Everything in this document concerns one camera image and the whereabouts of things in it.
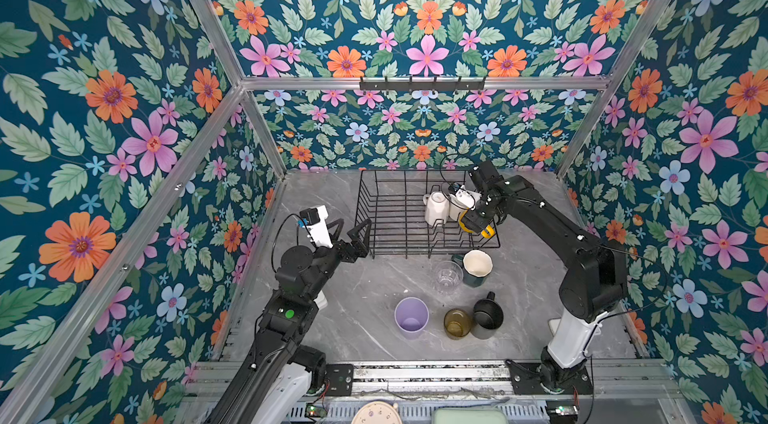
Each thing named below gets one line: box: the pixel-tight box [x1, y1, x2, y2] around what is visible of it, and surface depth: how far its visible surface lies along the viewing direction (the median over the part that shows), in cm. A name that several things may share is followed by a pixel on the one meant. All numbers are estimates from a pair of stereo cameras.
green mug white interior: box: [451, 249, 494, 288], surface depth 87 cm
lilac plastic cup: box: [394, 296, 430, 341], surface depth 77 cm
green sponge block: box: [432, 408, 508, 424], surface depth 67 cm
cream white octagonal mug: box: [423, 192, 450, 226], surface depth 97 cm
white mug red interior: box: [449, 188, 476, 221], surface depth 82 cm
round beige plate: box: [351, 401, 403, 424], surface depth 69 cm
